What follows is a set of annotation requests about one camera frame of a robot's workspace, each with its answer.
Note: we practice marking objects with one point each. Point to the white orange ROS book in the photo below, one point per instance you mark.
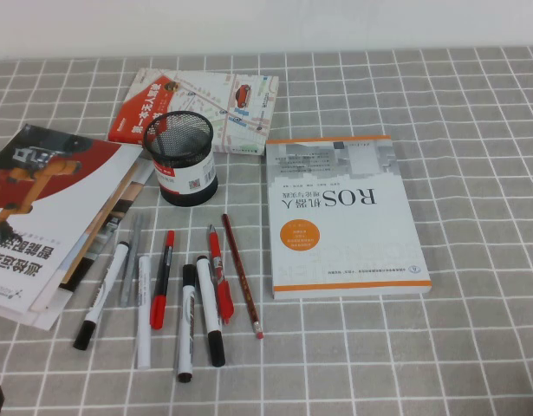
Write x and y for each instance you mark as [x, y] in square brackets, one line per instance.
[348, 225]

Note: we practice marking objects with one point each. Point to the dark red pencil with eraser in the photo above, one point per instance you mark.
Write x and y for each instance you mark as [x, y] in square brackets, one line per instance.
[242, 277]

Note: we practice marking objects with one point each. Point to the white marker with black ends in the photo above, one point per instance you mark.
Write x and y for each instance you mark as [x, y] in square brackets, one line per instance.
[186, 329]

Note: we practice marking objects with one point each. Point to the plain white pen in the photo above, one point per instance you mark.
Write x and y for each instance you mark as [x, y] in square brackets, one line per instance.
[144, 329]

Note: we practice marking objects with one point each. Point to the slim red black marker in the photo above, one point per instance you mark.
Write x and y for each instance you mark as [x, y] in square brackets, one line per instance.
[158, 307]

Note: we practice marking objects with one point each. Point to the red map-cover book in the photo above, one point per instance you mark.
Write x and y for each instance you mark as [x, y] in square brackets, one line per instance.
[205, 93]

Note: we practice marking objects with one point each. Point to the brown-edged booklet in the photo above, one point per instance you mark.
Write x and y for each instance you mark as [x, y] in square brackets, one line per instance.
[102, 225]

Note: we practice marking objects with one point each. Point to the red gel pen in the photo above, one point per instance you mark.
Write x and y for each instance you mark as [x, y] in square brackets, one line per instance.
[222, 294]

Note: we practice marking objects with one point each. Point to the grey checked tablecloth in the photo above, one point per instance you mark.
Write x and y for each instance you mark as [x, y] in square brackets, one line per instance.
[465, 216]

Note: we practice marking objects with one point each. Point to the white marker with black cap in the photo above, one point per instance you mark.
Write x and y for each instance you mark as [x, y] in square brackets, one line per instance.
[209, 303]
[105, 286]

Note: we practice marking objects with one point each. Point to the white paper sheets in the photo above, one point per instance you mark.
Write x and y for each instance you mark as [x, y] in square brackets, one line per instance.
[40, 320]

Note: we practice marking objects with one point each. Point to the black mesh pen holder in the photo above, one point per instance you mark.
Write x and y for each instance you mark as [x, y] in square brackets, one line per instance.
[186, 173]

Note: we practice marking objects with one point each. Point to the grey translucent pen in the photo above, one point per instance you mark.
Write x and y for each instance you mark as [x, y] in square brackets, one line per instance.
[131, 260]

